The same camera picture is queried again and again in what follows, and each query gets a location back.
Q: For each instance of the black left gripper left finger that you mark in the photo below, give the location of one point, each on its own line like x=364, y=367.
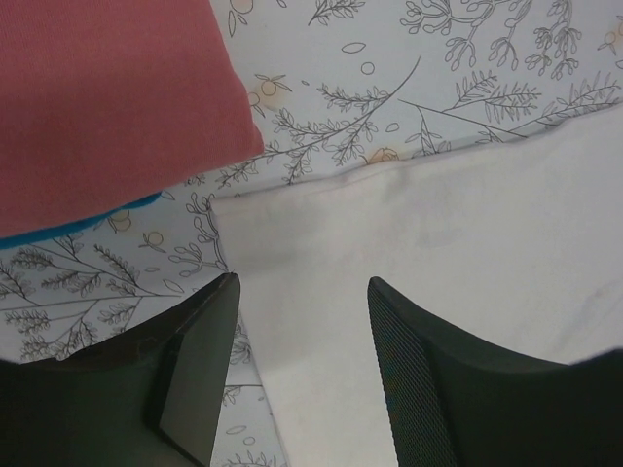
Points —
x=150, y=396

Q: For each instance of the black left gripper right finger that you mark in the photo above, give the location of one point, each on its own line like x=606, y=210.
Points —
x=454, y=399

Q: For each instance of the white t shirt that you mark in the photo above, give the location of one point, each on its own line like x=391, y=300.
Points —
x=519, y=244

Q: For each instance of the folded blue t shirt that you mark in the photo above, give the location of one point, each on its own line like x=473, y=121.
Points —
x=70, y=228

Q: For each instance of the folded red t shirt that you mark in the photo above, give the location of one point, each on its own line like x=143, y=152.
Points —
x=107, y=102

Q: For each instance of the floral patterned table mat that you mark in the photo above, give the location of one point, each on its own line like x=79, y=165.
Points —
x=334, y=86

